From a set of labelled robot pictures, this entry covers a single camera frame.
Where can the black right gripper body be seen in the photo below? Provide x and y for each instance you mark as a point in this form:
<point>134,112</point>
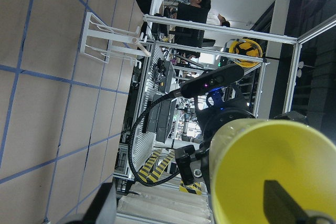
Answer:
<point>212,118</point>

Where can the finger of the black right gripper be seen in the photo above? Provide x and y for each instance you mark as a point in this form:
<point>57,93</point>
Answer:
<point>188,164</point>

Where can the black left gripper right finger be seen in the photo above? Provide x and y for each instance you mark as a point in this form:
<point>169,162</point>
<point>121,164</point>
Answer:
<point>280,207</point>

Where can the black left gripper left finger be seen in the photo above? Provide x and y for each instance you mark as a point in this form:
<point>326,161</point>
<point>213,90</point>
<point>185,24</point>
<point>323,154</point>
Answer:
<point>103,208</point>

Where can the yellow plastic cup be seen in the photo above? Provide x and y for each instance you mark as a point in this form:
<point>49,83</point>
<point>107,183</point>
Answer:
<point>244,153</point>

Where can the yellow hard hat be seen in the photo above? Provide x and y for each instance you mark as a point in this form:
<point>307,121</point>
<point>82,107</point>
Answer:
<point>245,47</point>

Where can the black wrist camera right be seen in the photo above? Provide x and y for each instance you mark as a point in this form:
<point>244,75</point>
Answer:
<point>220,77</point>

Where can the white wire cup rack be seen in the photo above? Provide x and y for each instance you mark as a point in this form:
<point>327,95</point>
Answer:
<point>121,43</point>

